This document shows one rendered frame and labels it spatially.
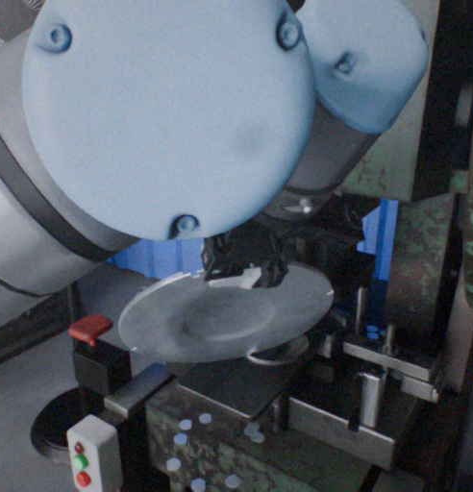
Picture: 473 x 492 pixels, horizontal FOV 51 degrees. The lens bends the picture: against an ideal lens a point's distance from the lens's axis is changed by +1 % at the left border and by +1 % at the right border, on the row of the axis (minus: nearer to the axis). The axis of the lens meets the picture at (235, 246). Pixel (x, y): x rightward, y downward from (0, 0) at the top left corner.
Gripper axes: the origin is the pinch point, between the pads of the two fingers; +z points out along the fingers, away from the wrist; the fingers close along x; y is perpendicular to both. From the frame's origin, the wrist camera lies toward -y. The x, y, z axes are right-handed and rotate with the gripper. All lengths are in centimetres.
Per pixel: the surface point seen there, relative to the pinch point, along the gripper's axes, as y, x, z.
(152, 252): -19, -89, 205
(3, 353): 54, -39, 177
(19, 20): 25, -79, 38
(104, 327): 15.3, -7.2, 42.0
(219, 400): 1.5, 11.7, 20.0
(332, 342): -22.1, 5.5, 28.4
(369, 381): -20.6, 13.7, 17.2
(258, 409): -2.9, 14.3, 17.5
